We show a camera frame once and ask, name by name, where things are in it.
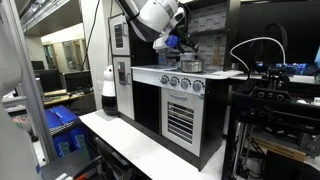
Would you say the grey toy coffee maker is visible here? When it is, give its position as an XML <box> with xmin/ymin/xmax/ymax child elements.
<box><xmin>179</xmin><ymin>52</ymin><xmax>196</xmax><ymax>61</ymax></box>

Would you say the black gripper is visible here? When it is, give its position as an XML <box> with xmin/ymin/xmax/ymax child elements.
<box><xmin>175</xmin><ymin>32</ymin><xmax>199</xmax><ymax>54</ymax></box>

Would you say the toy kitchen playset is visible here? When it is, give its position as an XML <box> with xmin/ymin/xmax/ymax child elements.
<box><xmin>109</xmin><ymin>14</ymin><xmax>228</xmax><ymax>170</ymax></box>

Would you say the white cable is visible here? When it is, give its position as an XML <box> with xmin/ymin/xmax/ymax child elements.
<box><xmin>229</xmin><ymin>36</ymin><xmax>287</xmax><ymax>73</ymax></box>

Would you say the black computer monitor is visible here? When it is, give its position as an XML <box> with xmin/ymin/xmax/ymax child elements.
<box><xmin>63</xmin><ymin>71</ymin><xmax>93</xmax><ymax>93</ymax></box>

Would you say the aluminium frame post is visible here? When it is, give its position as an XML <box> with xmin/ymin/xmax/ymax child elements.
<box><xmin>1</xmin><ymin>0</ymin><xmax>57</xmax><ymax>163</ymax></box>

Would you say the blue storage box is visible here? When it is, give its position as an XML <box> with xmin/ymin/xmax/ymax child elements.
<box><xmin>45</xmin><ymin>105</ymin><xmax>78</xmax><ymax>130</ymax></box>

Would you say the white and black robot speaker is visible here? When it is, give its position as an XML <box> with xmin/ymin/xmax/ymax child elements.
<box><xmin>102</xmin><ymin>65</ymin><xmax>118</xmax><ymax>116</ymax></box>

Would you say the wooden spatula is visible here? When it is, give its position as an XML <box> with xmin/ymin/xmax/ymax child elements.
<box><xmin>212</xmin><ymin>36</ymin><xmax>221</xmax><ymax>66</ymax></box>

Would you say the steel pot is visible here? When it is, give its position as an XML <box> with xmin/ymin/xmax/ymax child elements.
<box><xmin>181</xmin><ymin>60</ymin><xmax>203</xmax><ymax>73</ymax></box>

